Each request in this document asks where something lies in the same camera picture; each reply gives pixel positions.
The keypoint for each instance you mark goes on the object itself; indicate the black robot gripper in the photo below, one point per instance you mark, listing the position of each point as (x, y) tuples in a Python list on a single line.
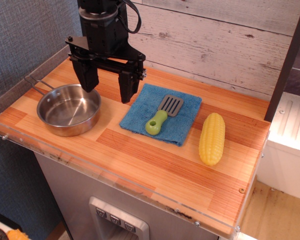
[(104, 45)]

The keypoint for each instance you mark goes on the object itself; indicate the silver metal pot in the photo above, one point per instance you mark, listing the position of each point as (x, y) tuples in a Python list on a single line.
[(67, 110)]

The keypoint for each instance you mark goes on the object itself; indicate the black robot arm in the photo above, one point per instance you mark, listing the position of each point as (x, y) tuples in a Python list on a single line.
[(106, 5)]

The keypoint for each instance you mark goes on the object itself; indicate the blue cloth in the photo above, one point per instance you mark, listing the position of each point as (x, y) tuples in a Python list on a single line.
[(175, 129)]

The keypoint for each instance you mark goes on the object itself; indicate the grey toy fridge cabinet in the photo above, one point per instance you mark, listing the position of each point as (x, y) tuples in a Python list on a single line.
[(72, 191)]

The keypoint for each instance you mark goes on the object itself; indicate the yellow plastic corn cob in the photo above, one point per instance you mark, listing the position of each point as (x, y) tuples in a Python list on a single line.
[(212, 139)]

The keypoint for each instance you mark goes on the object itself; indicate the silver dispenser panel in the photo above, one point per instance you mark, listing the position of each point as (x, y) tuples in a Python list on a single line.
[(112, 223)]

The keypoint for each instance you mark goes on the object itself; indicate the orange toy item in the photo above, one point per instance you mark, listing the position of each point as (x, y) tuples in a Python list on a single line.
[(16, 234)]

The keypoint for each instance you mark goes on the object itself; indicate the white toy sink unit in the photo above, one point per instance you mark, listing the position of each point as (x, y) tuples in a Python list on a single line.
[(279, 166)]

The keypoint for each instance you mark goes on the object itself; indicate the green handled grey spatula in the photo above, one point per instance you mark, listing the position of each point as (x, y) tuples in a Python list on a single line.
[(169, 107)]

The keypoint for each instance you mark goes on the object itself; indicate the dark vertical post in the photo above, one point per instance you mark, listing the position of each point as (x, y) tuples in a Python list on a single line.
[(284, 74)]

